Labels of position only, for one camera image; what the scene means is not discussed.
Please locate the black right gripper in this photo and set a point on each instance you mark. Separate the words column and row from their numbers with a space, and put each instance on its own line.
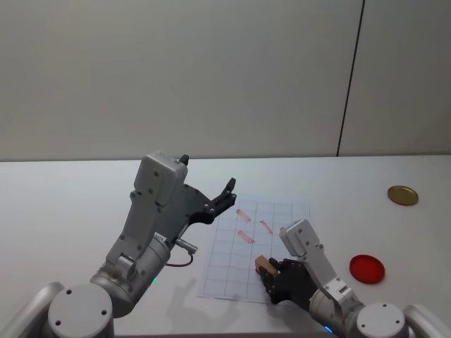
column 292, row 281

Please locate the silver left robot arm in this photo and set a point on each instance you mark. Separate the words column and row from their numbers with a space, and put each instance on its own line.
column 148, row 211

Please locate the small brown wooden block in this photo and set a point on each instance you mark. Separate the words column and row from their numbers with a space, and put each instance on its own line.
column 265, row 264

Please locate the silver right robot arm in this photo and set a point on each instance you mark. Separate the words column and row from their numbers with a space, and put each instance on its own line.
column 317, row 257

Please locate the white paper sheet with grid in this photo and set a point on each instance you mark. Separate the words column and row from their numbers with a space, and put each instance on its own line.
column 232, row 260

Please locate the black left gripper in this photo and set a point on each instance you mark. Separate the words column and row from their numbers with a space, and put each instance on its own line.
column 183, row 211

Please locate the round red lid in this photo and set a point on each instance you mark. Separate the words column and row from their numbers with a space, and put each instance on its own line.
column 366, row 268

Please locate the round gold lid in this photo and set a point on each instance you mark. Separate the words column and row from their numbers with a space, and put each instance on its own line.
column 402, row 194

